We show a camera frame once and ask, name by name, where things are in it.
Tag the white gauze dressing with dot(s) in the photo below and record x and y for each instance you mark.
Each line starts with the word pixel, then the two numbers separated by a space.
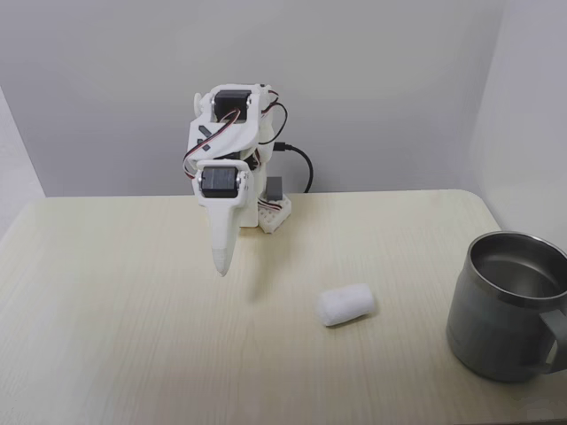
pixel 345 304

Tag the grey rectangular block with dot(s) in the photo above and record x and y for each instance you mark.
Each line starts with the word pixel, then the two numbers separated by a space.
pixel 275 187

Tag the stainless steel mug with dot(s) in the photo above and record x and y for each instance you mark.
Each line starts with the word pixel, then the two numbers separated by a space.
pixel 500 319

